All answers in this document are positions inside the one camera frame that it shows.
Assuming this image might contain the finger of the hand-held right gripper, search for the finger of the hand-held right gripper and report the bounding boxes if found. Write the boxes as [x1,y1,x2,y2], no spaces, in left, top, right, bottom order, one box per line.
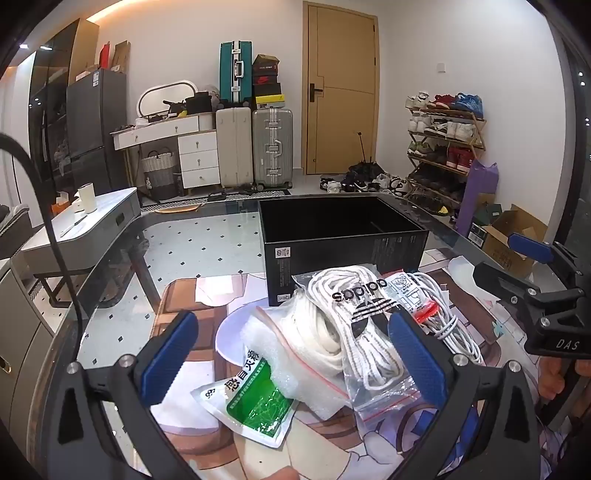
[472,262,588,320]
[508,232,585,290]

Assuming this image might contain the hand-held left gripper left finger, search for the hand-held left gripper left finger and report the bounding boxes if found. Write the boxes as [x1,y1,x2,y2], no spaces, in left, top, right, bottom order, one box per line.
[55,310,199,480]

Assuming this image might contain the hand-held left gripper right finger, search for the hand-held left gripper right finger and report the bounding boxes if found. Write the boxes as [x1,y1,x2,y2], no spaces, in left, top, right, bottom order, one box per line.
[388,308,543,480]

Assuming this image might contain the white cable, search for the white cable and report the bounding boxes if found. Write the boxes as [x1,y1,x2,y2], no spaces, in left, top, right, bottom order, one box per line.
[406,272,485,365]

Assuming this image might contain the white packet with red edges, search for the white packet with red edges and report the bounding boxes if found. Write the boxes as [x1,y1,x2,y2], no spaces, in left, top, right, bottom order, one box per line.
[385,271,439,324]

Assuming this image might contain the clear bag of white shoelaces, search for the clear bag of white shoelaces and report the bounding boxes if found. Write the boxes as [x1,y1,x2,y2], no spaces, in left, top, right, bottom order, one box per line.
[292,263,437,423]

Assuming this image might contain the green white sachet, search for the green white sachet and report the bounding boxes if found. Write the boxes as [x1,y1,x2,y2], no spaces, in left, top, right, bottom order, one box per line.
[190,351,301,449]

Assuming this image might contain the black cardboard box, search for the black cardboard box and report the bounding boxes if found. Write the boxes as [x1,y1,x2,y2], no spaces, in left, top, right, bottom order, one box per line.
[257,196,430,308]

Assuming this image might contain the person's right hand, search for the person's right hand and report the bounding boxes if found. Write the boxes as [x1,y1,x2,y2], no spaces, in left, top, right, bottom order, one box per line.
[538,355,591,403]

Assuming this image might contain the open cardboard box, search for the open cardboard box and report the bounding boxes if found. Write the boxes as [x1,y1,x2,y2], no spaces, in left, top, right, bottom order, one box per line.
[480,203,550,278]

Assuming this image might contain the dark green box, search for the dark green box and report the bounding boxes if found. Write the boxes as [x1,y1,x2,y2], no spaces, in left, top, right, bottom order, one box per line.
[466,203,502,245]

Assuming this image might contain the printed desk mat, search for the printed desk mat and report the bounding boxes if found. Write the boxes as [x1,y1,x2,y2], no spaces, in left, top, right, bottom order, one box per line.
[154,249,568,480]

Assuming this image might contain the purple yoga mat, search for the purple yoga mat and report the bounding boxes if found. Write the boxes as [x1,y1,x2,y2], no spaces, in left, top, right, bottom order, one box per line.
[455,159,500,234]

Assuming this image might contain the wooden shoe rack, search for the wooden shoe rack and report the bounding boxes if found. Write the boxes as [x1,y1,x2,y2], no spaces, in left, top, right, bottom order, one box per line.
[405,104,488,214]

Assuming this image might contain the grey side cabinet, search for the grey side cabinet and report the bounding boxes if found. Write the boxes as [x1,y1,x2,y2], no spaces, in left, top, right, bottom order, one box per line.
[0,258,81,435]

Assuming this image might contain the rows of sneakers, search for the rows of sneakers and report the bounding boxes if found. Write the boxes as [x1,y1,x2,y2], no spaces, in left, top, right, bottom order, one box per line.
[405,91,485,204]

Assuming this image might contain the grey coffee table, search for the grey coffee table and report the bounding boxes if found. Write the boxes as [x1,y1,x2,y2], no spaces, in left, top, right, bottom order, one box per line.
[21,187,141,305]

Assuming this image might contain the white cup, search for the white cup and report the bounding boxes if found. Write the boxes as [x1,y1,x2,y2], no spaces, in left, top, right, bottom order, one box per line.
[78,183,97,214]

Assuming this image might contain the pile of dark shoes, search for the pile of dark shoes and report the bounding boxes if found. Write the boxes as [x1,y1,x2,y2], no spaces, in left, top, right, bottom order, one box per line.
[318,159,409,193]

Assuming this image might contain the wicker basket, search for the wicker basket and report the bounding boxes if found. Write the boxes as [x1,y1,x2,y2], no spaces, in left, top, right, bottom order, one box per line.
[141,147,179,200]

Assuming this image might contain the thin black pole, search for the thin black pole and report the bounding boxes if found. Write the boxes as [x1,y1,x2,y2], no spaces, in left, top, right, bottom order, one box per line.
[353,131,375,167]

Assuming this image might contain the white dressing table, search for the white dressing table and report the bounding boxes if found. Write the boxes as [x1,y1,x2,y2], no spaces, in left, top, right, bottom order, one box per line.
[110,113,221,190]

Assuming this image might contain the beige suitcase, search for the beige suitcase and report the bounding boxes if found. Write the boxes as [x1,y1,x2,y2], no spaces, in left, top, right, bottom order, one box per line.
[215,107,254,189]

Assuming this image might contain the silver suitcase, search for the silver suitcase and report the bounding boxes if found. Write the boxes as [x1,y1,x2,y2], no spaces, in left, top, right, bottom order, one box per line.
[252,108,295,190]

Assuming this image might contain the dark grey refrigerator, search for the dark grey refrigerator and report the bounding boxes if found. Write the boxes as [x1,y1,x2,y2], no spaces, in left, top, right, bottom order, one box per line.
[66,69,142,195]

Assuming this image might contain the tan wooden door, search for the tan wooden door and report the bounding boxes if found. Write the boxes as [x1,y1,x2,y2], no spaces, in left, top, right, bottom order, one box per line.
[302,0,380,176]

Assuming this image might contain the oval white mirror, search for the oval white mirror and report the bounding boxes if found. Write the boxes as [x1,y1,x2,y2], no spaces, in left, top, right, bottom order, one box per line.
[139,79,199,119]

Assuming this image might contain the tall dark cabinet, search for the tall dark cabinet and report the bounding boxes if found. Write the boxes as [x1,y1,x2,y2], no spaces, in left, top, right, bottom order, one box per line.
[27,18,100,185]

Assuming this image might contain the teal suitcase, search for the teal suitcase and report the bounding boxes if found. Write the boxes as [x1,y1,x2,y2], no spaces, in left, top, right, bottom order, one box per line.
[218,41,254,109]

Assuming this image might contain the black red shoe box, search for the black red shoe box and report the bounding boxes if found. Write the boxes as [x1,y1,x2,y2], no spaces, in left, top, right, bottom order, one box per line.
[253,65,282,97]

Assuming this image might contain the flat cardboard pieces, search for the flat cardboard pieces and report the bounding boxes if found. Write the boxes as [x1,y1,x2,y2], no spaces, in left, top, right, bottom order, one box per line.
[74,41,133,82]

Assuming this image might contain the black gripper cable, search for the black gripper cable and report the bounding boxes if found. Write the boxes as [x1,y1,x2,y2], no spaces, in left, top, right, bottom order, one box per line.
[0,134,88,333]

